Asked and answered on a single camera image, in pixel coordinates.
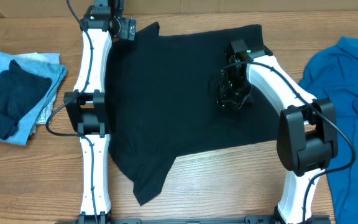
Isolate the black t-shirt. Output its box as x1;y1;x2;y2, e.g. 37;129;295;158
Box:
105;23;279;205

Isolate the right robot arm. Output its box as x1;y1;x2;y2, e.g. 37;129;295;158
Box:
216;43;337;223

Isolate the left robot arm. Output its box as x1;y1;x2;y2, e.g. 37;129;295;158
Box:
64;1;136;223

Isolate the cardboard board at back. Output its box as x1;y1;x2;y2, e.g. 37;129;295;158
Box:
0;0;358;18

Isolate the blue polo shirt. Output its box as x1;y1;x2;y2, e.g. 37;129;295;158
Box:
299;37;358;223

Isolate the folded white patterned cloth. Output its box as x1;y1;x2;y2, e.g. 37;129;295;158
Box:
16;52;60;136

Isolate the folded light blue shirt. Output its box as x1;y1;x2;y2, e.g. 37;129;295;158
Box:
0;52;67;146

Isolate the folded navy shirt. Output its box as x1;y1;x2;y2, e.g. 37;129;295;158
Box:
0;60;52;140

